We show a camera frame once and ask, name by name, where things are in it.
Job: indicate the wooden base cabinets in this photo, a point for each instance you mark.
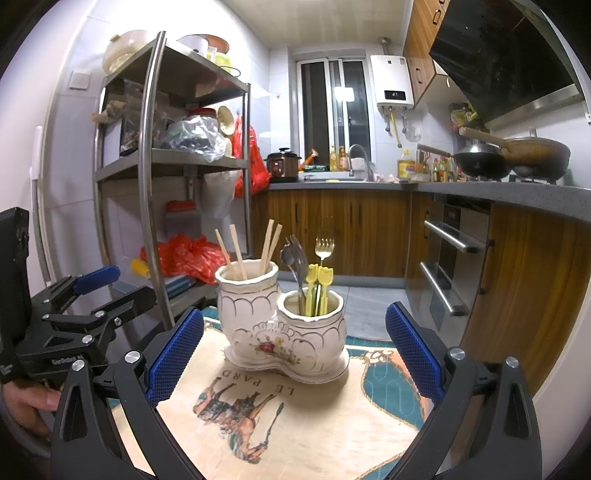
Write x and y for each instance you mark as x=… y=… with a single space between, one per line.
x=369 y=230

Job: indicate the white wall switch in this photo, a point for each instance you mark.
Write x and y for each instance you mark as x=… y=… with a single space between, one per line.
x=79 y=79

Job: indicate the silver flower spoon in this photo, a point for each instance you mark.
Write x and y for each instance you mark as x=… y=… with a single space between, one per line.
x=288 y=257

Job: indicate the orange rimmed bowl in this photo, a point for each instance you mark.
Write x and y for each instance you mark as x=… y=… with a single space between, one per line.
x=219 y=44

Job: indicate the white water heater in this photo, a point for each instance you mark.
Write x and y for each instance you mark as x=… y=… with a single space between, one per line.
x=391 y=78

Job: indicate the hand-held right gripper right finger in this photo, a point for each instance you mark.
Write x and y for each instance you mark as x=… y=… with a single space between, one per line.
x=413 y=350

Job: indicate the hanging red plastic bag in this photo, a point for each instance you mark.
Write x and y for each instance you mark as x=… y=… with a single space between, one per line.
x=251 y=161

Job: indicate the red lid plastic container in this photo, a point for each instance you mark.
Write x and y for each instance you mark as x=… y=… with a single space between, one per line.
x=182 y=219

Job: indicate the cream casserole pot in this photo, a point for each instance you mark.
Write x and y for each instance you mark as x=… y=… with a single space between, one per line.
x=124 y=50

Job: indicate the sliding window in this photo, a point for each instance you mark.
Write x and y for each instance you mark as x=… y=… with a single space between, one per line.
x=318 y=106

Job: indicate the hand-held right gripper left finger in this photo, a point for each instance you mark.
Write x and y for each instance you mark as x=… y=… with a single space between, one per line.
x=175 y=355

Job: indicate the built-in oven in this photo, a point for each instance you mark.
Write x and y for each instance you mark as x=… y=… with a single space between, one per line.
x=450 y=258

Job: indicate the horse print mat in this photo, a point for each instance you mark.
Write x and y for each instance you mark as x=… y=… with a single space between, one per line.
x=323 y=415

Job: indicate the white round container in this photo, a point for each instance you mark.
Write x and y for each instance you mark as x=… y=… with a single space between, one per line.
x=194 y=45

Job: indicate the dark red rice cooker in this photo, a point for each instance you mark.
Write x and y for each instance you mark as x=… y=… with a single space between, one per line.
x=282 y=166

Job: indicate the steel shelf rack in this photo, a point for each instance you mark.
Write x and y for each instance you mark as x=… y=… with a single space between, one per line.
x=150 y=138

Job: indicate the person's left hand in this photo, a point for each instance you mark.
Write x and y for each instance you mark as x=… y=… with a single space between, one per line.
x=27 y=401

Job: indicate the row of condiment bottles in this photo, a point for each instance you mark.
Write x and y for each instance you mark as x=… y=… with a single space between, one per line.
x=445 y=170

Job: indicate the yellow oil bottle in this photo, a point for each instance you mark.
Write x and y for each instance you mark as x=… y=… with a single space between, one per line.
x=405 y=167

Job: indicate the black range hood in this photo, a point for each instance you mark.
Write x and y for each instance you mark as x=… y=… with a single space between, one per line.
x=503 y=55

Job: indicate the grey countertop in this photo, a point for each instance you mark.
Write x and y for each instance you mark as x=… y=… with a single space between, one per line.
x=461 y=190

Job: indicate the hanging white plastic bag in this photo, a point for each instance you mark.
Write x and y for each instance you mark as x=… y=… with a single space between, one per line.
x=219 y=194

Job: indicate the white ceramic utensil holder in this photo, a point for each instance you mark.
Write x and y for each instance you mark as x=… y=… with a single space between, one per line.
x=249 y=304

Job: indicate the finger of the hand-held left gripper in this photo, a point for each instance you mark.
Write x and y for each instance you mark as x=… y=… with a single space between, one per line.
x=129 y=302
x=97 y=278

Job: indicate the wooden wall cabinet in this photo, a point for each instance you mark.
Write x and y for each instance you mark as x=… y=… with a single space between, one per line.
x=420 y=50

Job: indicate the cream plastic colander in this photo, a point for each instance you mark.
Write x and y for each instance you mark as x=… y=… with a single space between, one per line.
x=226 y=121

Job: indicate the steel faucet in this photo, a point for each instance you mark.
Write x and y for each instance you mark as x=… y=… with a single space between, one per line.
x=362 y=157

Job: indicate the black pan with lid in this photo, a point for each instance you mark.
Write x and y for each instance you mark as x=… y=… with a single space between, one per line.
x=480 y=164

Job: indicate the clear plastic bag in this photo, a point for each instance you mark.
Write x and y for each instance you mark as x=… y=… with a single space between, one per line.
x=194 y=136

